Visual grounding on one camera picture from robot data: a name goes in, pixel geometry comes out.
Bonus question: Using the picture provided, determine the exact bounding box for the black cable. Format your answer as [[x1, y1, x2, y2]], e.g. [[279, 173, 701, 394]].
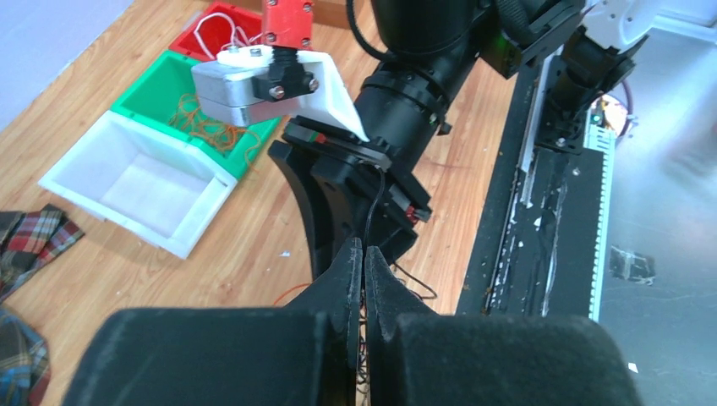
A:
[[358, 167, 439, 406]]

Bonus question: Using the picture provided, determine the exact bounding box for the green plastic bin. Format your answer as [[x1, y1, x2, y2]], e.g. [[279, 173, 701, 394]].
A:
[[111, 51, 281, 179]]

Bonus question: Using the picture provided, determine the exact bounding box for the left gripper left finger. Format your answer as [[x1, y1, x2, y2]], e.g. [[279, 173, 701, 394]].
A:
[[63, 239, 363, 405]]

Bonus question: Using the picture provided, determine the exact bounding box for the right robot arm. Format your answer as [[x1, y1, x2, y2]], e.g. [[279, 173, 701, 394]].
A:
[[268, 1, 662, 277]]

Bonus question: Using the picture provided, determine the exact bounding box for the orange cable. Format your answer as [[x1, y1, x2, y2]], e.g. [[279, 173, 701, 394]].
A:
[[167, 92, 265, 175]]

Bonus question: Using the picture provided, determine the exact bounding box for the white plastic bin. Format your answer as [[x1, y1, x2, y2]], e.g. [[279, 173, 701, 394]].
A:
[[38, 111, 238, 259]]

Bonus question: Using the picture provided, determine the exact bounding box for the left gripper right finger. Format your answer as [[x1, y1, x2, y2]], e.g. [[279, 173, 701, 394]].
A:
[[364, 246, 642, 405]]

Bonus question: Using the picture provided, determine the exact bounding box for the plaid cloth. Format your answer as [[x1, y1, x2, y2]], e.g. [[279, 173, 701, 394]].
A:
[[1, 204, 85, 405]]

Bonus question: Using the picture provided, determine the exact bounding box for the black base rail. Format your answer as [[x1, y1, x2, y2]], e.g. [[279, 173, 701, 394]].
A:
[[457, 54, 616, 320]]

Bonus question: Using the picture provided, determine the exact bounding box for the red plastic bin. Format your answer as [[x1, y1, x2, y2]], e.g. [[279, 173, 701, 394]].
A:
[[169, 1, 262, 62]]

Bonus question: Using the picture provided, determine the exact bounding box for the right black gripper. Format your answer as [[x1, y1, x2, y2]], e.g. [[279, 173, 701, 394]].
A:
[[268, 116, 432, 280]]

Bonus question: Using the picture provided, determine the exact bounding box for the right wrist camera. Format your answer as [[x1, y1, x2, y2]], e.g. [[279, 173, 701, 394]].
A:
[[191, 1, 368, 141]]

